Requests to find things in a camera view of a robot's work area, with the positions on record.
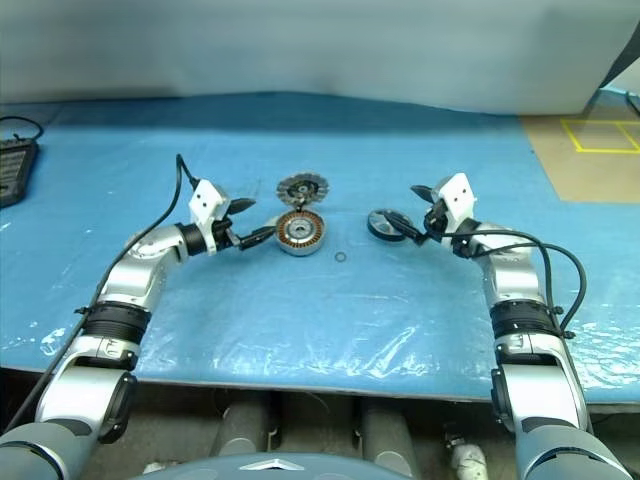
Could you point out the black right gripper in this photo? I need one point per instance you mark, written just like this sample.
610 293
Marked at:
436 220

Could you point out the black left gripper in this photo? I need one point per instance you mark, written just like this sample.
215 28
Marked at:
226 235

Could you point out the black round cap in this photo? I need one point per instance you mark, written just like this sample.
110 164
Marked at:
382 227

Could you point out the toothed silver gear disc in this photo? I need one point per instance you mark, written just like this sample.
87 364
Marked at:
290 189

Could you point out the silver motor housing copper windings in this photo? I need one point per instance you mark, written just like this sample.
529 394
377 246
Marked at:
300 247

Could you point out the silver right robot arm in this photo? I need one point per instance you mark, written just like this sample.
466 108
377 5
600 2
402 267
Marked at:
515 275

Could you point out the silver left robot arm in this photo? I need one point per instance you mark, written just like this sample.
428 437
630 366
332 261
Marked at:
125 280

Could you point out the blue plastic table sheet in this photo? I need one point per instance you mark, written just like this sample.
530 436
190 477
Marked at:
320 310

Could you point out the brown cardboard sheet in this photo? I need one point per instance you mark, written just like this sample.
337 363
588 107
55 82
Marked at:
590 175

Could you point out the white backdrop board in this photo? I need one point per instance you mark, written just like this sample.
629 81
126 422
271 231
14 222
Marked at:
300 45

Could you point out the grey rounded cylinder shape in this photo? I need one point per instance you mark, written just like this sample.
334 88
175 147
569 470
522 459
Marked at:
245 425
387 435

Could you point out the black ribbed box device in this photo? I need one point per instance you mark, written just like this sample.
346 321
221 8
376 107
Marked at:
15 172

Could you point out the grey robot torso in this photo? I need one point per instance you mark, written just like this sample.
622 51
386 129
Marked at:
280 467

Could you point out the dark slanted pole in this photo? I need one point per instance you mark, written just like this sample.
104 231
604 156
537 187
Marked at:
620 62

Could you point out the white rounded object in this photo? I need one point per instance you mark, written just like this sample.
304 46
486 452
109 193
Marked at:
467 457

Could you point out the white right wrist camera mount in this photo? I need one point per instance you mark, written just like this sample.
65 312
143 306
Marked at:
457 197

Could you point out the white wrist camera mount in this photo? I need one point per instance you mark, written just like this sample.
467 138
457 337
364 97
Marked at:
457 197
207 200

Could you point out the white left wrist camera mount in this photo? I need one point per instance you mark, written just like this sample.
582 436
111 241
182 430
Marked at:
207 200

